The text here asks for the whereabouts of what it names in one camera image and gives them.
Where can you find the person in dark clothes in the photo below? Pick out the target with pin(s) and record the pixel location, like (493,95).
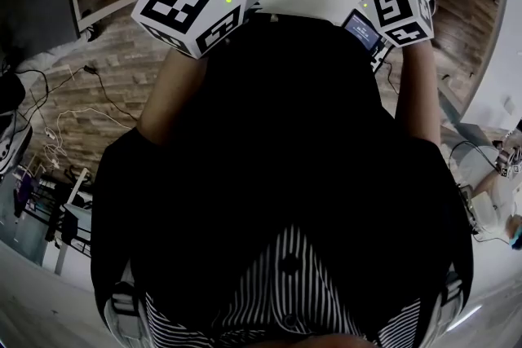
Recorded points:
(285,142)

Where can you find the small black display device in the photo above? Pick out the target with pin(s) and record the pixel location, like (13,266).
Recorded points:
(361,28)

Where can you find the person's left forearm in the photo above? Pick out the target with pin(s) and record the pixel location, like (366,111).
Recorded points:
(171,102)

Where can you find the person's striped shirt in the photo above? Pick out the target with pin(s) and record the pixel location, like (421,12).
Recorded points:
(277,297)

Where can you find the person's right forearm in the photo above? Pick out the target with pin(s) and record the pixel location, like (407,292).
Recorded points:
(416,93)

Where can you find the grey office chair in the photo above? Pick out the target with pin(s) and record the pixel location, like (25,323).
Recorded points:
(16,142)

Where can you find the black railing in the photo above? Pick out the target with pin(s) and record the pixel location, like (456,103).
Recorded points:
(77,232)

